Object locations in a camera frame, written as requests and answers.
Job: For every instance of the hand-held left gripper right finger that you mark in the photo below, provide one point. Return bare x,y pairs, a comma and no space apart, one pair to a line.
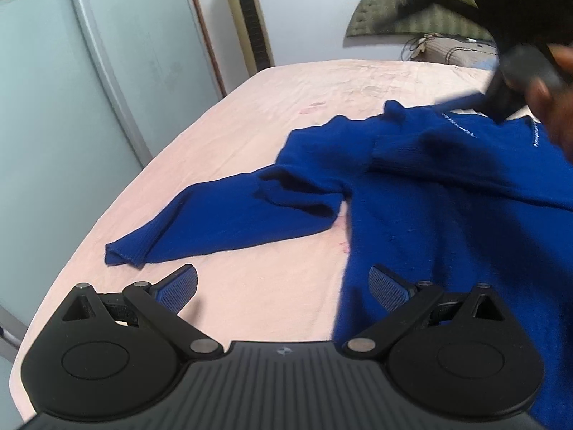
384,287

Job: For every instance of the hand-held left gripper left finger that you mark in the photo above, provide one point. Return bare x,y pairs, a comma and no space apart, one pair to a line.
177,290

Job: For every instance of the blue knit sweater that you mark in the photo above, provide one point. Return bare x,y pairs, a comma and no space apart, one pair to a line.
416,188

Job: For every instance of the person's right hand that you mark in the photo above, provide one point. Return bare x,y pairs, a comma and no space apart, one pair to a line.
557,107

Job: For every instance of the beige pillow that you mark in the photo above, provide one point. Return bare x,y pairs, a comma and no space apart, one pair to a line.
456,51

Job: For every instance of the olive green padded headboard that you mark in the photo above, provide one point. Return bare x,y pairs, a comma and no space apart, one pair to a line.
394,13

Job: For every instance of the pink bed sheet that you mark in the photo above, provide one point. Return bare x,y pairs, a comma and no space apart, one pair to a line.
250,143

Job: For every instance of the light blue refrigerator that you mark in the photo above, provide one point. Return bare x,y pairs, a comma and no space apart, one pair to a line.
53,98

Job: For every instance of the beige tower fan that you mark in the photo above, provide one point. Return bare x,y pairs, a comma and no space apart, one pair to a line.
250,13

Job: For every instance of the brown wooden door frame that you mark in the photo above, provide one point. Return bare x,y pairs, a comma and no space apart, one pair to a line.
203,27

